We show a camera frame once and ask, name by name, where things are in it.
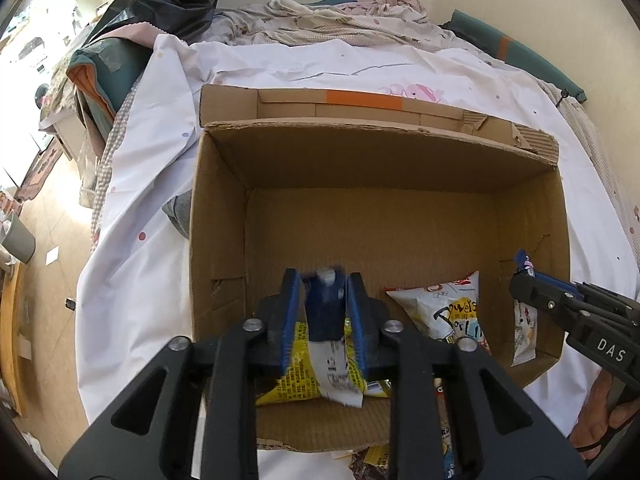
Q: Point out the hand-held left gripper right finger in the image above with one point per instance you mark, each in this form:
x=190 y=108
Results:
x=356 y=320

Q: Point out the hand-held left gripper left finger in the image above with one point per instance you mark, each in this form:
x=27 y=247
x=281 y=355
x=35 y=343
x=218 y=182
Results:
x=291 y=320

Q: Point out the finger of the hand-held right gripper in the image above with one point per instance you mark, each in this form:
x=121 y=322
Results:
x=555 y=281
x=537 y=297

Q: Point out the dark blue white snack packet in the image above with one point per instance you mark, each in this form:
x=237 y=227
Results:
x=325 y=310

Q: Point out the white snack packet blue end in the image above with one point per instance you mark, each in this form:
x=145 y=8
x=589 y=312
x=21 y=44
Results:
x=525 y=340

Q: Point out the brown cardboard box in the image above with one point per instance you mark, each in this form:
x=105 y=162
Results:
x=375 y=220

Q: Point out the person's right hand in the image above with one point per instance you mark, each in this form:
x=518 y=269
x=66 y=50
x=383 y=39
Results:
x=602 y=425

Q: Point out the bright yellow snack packet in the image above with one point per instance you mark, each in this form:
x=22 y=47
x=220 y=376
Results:
x=295 y=375

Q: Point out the white cartoon snack bag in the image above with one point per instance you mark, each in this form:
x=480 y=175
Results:
x=450 y=305

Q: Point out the small yellow wrapper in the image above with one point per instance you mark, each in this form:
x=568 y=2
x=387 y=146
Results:
x=377 y=455

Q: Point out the white bed sheet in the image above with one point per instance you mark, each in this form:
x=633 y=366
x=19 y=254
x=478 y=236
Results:
x=150 y=285

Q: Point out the colourful snack packet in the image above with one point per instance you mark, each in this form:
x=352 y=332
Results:
x=447 y=440

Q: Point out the grey cloth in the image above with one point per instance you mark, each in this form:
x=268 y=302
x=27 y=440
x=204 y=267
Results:
x=179 y=215

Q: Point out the teal mat with orange stripe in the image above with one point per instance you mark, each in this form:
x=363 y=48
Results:
x=525 y=55

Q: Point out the white paper slip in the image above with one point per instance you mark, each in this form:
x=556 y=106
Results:
x=52 y=256

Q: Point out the wooden furniture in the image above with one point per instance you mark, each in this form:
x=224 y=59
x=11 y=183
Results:
x=10 y=335

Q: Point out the grey waste bin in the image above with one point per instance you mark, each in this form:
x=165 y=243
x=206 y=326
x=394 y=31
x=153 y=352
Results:
x=17 y=240

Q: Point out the beige patterned blanket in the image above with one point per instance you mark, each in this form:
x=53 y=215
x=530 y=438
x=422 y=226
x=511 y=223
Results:
x=300 y=27

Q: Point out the patterned floor mat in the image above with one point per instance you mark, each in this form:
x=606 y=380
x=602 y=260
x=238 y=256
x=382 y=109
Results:
x=37 y=172

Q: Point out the teal orange cushion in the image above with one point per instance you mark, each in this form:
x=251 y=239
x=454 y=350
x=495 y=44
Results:
x=110 y=70

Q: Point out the pink crumpled cloth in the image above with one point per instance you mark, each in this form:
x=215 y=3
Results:
x=395 y=2

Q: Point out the teal pillow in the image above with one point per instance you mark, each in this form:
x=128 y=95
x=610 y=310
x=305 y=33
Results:
x=332 y=0

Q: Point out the pale pink blanket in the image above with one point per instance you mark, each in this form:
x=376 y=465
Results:
x=135 y=32

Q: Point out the white washing machine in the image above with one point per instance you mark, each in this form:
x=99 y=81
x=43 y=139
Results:
x=40 y=96

